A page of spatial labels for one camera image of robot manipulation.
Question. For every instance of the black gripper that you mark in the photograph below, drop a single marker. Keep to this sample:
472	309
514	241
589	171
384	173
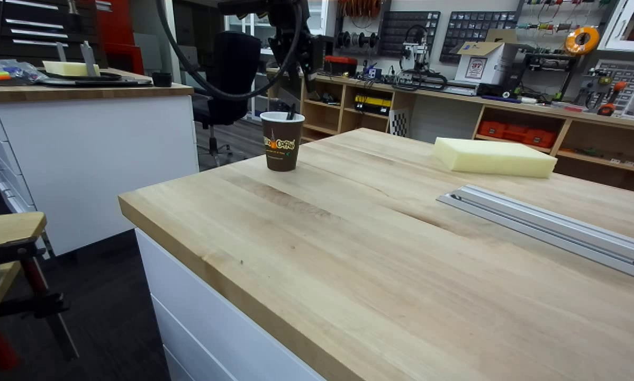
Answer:
288	24

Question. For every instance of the black marker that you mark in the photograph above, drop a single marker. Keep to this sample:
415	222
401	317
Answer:
291	112

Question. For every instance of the brown paper cup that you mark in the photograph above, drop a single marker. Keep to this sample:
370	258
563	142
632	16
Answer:
282	143

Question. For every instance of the small black cup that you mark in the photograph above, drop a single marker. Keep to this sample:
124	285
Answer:
162	79

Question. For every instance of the red and black tool case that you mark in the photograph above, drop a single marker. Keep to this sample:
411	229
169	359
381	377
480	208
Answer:
340	65

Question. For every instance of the yellow and black case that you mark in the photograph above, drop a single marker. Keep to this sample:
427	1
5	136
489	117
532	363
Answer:
372	104

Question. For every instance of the black office chair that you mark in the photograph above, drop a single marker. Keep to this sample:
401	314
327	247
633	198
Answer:
232	79

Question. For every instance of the small desktop machine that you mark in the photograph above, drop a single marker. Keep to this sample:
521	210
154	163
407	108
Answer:
416	58

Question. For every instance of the checkerboard card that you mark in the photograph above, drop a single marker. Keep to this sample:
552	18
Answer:
399	123

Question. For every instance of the white cardboard box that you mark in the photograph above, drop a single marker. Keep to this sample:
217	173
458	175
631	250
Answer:
481	63

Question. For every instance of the red tool cabinet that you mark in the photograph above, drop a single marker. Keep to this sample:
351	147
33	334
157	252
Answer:
117	34

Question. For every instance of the wooden workbench with shelves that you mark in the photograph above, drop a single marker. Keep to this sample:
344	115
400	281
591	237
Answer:
507	114

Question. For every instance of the large yellow foam block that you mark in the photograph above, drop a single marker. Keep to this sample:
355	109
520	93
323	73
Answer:
494	157

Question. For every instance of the black flat tray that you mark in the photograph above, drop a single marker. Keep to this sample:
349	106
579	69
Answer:
100	81

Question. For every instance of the row of orange bins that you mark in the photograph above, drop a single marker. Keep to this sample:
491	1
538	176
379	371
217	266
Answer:
518	135

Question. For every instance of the white cabinet with wooden top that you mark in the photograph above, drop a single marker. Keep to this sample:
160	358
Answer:
94	153

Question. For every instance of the small yellow foam block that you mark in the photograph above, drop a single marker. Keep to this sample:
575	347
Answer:
69	68

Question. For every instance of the orange filament spool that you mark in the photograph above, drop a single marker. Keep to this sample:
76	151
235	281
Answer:
581	41

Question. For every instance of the black drawer cabinet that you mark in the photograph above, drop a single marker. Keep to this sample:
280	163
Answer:
31	29

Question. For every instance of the plastic bag of markers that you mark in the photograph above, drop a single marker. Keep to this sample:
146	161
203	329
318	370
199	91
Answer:
7	73

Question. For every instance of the wooden stool with red legs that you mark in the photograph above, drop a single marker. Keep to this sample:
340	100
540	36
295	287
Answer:
10	254

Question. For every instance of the row of wall bin racks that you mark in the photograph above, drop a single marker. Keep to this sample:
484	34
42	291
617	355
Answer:
449	34

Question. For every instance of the grey metal bracket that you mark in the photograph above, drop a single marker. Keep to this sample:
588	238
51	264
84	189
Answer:
88	59

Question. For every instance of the aluminium rail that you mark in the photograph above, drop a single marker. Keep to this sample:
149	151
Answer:
550	225

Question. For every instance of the white wall cabinet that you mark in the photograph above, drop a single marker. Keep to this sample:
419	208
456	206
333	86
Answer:
632	24

